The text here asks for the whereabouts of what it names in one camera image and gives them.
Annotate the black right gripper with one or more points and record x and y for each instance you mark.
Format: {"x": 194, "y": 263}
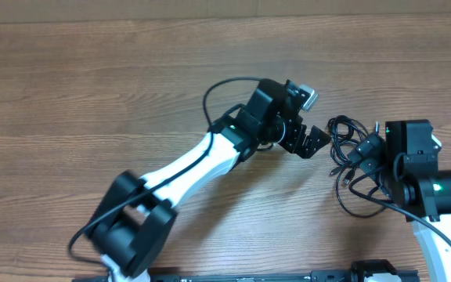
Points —
{"x": 377, "y": 157}

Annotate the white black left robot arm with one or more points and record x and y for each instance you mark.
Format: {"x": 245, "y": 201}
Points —
{"x": 133, "y": 220}

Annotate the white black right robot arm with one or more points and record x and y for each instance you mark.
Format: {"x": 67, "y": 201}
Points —
{"x": 404, "y": 166}

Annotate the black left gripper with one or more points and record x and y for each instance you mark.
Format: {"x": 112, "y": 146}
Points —
{"x": 309, "y": 146}

